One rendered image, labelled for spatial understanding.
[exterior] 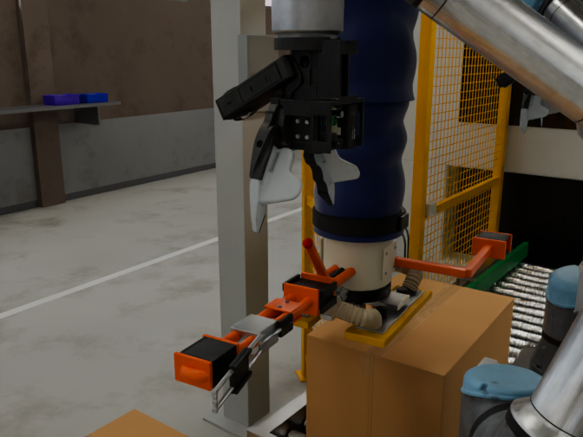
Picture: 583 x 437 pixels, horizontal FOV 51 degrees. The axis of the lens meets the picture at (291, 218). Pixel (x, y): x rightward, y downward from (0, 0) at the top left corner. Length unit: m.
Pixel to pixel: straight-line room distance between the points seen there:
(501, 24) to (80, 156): 7.24
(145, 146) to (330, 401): 6.94
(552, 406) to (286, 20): 0.51
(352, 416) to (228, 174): 1.26
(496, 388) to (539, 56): 0.43
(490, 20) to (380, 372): 1.08
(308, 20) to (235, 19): 1.91
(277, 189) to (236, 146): 1.95
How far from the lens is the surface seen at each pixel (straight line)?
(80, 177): 7.86
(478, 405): 0.92
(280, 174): 0.64
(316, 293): 1.27
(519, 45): 0.79
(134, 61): 8.32
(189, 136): 9.02
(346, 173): 0.73
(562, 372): 0.78
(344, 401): 1.76
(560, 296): 1.36
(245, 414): 3.02
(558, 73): 0.80
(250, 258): 2.70
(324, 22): 0.64
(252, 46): 2.50
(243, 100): 0.69
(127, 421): 2.18
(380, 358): 1.64
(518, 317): 3.03
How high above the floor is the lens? 1.71
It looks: 15 degrees down
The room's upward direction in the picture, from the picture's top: straight up
